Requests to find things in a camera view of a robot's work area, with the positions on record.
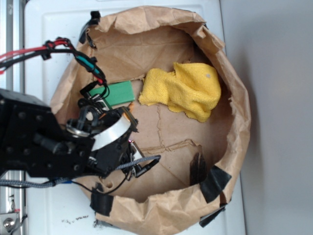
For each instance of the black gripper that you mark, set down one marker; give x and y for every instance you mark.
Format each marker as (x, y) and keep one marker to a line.
(110, 131)

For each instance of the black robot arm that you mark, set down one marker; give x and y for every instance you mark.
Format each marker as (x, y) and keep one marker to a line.
(32, 140)

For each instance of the orange spiral seashell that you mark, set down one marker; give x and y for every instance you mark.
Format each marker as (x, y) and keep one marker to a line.
(131, 106)

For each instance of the green rectangular block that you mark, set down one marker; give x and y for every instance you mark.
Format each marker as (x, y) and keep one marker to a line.
(119, 93)

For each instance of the brown paper bag tray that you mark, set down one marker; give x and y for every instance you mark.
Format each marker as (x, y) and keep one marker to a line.
(200, 162)

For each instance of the yellow cloth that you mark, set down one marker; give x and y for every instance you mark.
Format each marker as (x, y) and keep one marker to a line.
(192, 88)

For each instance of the white plastic table tray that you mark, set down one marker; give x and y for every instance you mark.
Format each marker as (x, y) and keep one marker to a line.
(64, 209)

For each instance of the aluminium frame rail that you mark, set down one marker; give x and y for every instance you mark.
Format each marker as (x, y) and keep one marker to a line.
(12, 201)

